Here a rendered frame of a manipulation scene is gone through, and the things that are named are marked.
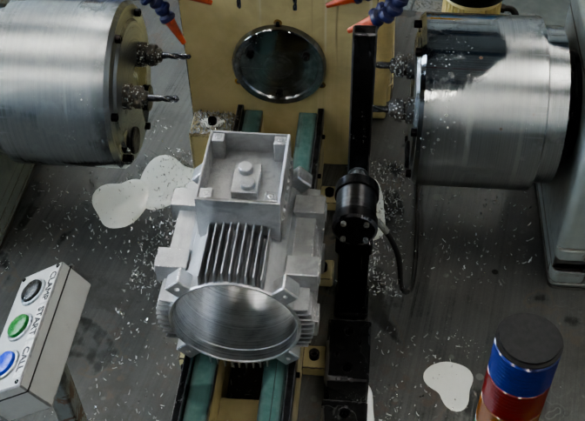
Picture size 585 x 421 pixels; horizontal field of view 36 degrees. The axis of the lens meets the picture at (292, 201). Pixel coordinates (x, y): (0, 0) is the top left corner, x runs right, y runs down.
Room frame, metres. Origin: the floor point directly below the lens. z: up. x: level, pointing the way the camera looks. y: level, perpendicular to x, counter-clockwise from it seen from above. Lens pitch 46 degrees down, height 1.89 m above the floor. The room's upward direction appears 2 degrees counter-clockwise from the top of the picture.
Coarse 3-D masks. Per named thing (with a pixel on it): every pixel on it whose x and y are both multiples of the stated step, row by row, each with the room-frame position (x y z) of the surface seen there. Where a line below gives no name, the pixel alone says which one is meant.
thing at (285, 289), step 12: (300, 168) 0.82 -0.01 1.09; (192, 180) 0.82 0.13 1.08; (300, 180) 0.80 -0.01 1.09; (312, 180) 0.81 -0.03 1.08; (300, 192) 0.80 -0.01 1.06; (168, 276) 0.66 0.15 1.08; (180, 276) 0.65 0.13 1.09; (168, 288) 0.64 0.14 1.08; (180, 288) 0.64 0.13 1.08; (276, 288) 0.63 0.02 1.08; (288, 288) 0.63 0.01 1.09; (288, 300) 0.62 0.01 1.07; (180, 348) 0.64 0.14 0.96; (300, 348) 0.64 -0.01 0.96; (288, 360) 0.62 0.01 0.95
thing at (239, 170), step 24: (216, 144) 0.81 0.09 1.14; (240, 144) 0.83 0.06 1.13; (264, 144) 0.82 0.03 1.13; (288, 144) 0.80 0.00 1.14; (216, 168) 0.80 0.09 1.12; (240, 168) 0.77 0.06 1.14; (264, 168) 0.79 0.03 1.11; (288, 168) 0.79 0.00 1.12; (216, 192) 0.75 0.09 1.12; (240, 192) 0.74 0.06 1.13; (264, 192) 0.75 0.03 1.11; (288, 192) 0.76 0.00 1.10; (216, 216) 0.71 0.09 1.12; (240, 216) 0.71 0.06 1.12; (264, 216) 0.71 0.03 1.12
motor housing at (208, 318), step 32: (320, 192) 0.81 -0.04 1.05; (192, 224) 0.75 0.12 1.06; (224, 224) 0.71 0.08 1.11; (288, 224) 0.74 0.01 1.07; (192, 256) 0.69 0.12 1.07; (224, 256) 0.66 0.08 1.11; (256, 256) 0.66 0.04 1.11; (320, 256) 0.73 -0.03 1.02; (192, 288) 0.64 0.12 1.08; (224, 288) 0.74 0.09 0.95; (256, 288) 0.63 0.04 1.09; (160, 320) 0.65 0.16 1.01; (192, 320) 0.67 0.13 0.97; (224, 320) 0.69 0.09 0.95; (256, 320) 0.69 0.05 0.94; (288, 320) 0.67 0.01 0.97; (224, 352) 0.64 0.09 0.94; (256, 352) 0.64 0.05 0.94
